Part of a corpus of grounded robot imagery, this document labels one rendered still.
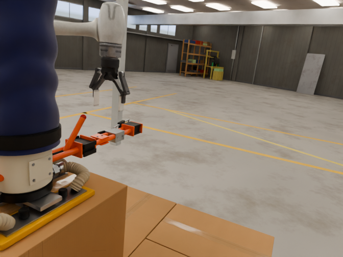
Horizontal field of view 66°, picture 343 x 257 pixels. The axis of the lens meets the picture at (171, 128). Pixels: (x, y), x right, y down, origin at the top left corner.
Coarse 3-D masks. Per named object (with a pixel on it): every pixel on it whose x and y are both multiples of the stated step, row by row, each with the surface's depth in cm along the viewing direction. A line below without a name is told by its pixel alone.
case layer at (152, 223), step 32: (128, 192) 177; (128, 224) 145; (160, 224) 148; (192, 224) 150; (224, 224) 154; (128, 256) 123; (160, 256) 124; (192, 256) 126; (224, 256) 129; (256, 256) 131
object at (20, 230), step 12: (60, 192) 86; (72, 192) 91; (84, 192) 92; (60, 204) 83; (72, 204) 86; (12, 216) 76; (24, 216) 74; (36, 216) 77; (48, 216) 78; (12, 228) 71; (24, 228) 72; (36, 228) 74; (0, 240) 67; (12, 240) 68
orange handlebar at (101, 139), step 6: (126, 132) 127; (96, 138) 114; (102, 138) 112; (108, 138) 115; (114, 138) 119; (96, 144) 109; (102, 144) 112; (54, 150) 95; (60, 150) 97; (66, 150) 96; (72, 150) 97; (78, 150) 100; (54, 156) 90; (60, 156) 92; (66, 156) 95; (0, 174) 74; (0, 180) 74
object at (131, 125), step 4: (124, 124) 132; (128, 124) 133; (132, 124) 133; (136, 124) 134; (140, 124) 136; (128, 128) 131; (132, 128) 130; (136, 128) 135; (140, 128) 137; (132, 132) 131; (136, 132) 135; (140, 132) 138
